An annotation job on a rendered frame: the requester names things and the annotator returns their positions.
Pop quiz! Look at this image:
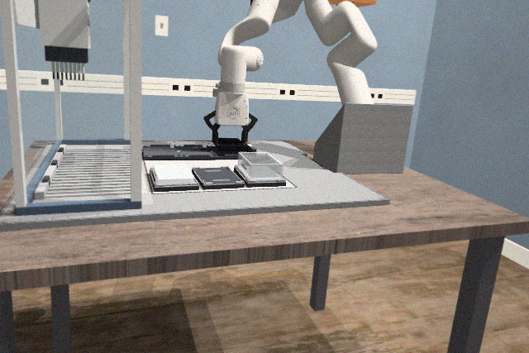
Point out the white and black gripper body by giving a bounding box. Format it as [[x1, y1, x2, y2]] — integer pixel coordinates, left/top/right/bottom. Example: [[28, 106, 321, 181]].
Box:
[[214, 90, 249, 126]]

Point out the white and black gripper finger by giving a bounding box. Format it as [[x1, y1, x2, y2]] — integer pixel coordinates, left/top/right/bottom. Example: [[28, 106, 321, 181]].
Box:
[[203, 110, 220, 145], [241, 113, 258, 144]]

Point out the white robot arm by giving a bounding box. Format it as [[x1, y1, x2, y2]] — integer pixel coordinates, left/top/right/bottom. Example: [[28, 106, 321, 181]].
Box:
[[212, 0, 377, 106]]

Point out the black well plate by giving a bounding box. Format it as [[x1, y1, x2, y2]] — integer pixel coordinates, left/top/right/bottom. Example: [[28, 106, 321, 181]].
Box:
[[212, 138, 248, 151]]

